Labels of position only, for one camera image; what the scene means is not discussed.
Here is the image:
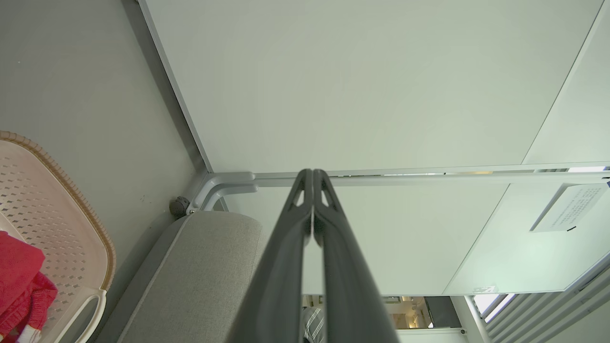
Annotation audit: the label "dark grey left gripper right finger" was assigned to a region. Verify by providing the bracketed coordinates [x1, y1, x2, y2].
[313, 169, 400, 343]

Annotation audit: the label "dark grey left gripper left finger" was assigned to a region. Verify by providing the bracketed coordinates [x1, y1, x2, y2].
[226, 169, 313, 343]

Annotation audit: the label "red shorts with white stripe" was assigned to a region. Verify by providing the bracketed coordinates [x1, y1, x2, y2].
[0, 272, 59, 343]

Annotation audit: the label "red jersey with white panel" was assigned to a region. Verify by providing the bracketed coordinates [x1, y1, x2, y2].
[0, 231, 46, 310]

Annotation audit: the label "grey fabric sofa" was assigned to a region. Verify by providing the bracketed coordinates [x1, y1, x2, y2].
[95, 211, 272, 343]

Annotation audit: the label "striped fabric item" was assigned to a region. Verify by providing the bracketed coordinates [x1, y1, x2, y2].
[304, 306, 325, 343]

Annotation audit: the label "dark screen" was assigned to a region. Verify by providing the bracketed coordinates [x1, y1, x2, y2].
[424, 296, 462, 329]

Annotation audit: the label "grey metal partition leg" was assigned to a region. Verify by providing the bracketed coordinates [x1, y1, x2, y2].
[188, 171, 258, 215]

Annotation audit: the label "black partition caster wheel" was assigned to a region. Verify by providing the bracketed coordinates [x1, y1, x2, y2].
[169, 196, 192, 220]

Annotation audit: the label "grey window blinds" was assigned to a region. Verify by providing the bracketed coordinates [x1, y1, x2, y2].
[465, 252, 610, 343]

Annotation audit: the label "white paper notice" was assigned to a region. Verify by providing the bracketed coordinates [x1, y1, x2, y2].
[529, 183, 610, 234]

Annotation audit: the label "cream perforated laundry basket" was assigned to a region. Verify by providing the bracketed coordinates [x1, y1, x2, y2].
[0, 131, 116, 343]

